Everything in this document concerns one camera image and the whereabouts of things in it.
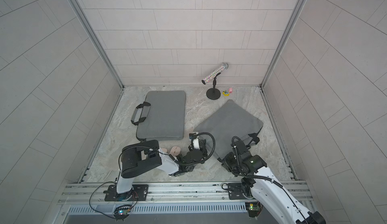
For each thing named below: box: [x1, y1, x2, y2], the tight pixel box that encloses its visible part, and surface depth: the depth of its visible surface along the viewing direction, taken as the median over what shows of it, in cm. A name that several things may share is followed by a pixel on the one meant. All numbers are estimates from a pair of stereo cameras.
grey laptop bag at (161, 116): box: [131, 90, 187, 142], surface depth 98 cm
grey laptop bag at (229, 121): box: [194, 99, 264, 158], surface depth 93 cm
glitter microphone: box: [201, 62, 229, 85], surface depth 98 cm
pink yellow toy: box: [222, 87, 233, 97], surface depth 114 cm
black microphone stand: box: [206, 72, 222, 100], surface depth 114 cm
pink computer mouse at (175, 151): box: [169, 145, 181, 156], surface depth 85 cm
